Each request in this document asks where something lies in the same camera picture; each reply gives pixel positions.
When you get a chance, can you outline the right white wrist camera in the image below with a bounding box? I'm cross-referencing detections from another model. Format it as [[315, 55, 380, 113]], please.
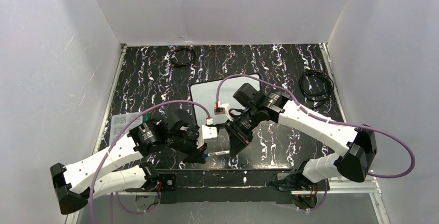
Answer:
[[214, 101, 230, 115]]

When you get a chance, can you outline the white whiteboard black frame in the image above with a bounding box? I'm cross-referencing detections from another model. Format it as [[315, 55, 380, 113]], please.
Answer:
[[189, 73, 261, 124]]

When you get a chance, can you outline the small coiled black cable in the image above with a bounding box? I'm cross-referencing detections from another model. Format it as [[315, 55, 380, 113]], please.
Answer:
[[171, 47, 198, 68]]

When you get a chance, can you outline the purple cable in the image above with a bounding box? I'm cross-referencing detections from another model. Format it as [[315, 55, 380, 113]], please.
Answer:
[[88, 99, 212, 224], [215, 74, 416, 212]]

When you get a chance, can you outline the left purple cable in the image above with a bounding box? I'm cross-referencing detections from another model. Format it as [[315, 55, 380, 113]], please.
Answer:
[[88, 99, 212, 224]]

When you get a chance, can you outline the white blue whiteboard marker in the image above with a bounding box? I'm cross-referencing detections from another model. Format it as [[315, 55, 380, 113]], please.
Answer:
[[203, 150, 230, 158]]

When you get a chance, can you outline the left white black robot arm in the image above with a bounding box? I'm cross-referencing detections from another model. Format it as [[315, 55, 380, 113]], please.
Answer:
[[50, 110, 217, 215]]

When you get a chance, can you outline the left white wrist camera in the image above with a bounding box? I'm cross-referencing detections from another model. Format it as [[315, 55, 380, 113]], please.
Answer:
[[199, 125, 218, 142]]

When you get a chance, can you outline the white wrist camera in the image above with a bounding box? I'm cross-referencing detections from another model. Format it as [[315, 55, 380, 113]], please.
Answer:
[[199, 125, 218, 142], [214, 101, 230, 115]]

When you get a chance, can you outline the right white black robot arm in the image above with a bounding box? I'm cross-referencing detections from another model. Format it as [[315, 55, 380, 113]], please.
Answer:
[[224, 83, 377, 188]]

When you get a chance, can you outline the large coiled black cable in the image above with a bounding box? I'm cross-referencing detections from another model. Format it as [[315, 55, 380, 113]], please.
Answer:
[[299, 66, 335, 109]]

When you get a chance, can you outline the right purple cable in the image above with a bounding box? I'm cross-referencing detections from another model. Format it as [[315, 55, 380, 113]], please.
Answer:
[[215, 74, 416, 212]]

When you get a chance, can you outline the clear plastic parts box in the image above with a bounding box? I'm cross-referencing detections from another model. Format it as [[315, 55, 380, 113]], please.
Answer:
[[110, 112, 143, 136]]

